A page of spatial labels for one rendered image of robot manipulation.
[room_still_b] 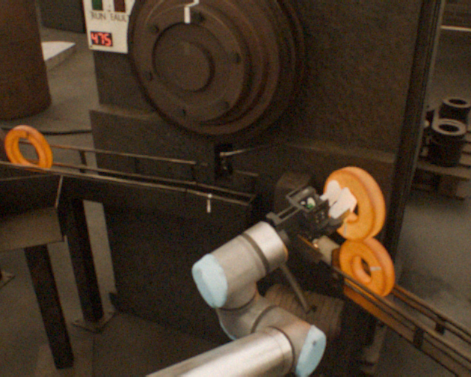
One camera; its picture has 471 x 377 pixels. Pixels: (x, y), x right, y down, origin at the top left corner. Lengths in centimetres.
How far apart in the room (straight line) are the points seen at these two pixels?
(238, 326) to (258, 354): 16
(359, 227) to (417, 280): 135
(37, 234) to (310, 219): 91
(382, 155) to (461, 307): 109
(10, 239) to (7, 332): 67
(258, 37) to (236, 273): 56
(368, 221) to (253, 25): 51
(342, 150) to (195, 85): 43
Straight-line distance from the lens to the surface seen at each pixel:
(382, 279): 121
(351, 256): 127
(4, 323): 229
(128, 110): 169
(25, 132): 186
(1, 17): 404
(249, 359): 86
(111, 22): 162
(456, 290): 242
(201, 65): 123
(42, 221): 168
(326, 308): 140
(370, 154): 140
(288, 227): 98
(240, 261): 94
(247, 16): 122
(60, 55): 561
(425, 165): 307
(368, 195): 104
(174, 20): 124
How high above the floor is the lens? 147
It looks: 30 degrees down
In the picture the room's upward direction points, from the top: straight up
